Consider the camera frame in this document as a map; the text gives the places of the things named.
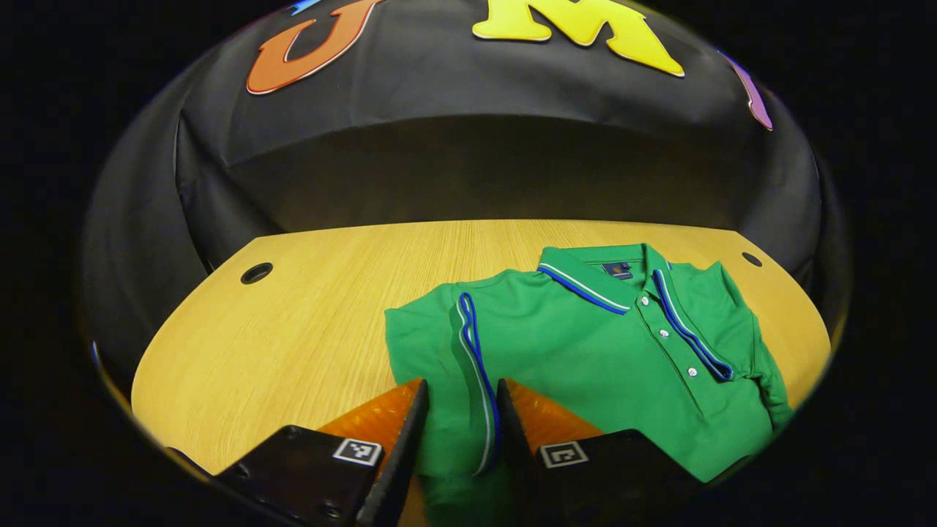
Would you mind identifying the green T-shirt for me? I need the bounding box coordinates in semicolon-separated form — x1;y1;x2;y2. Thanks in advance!
384;243;795;527

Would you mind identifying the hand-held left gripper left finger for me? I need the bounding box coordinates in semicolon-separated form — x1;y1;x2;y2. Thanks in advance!
167;377;431;527

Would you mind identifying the black backdrop cloth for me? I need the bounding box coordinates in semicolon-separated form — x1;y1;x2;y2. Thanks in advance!
81;0;850;381

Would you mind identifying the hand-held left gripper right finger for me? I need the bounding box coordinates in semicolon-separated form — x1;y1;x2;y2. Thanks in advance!
496;377;707;527

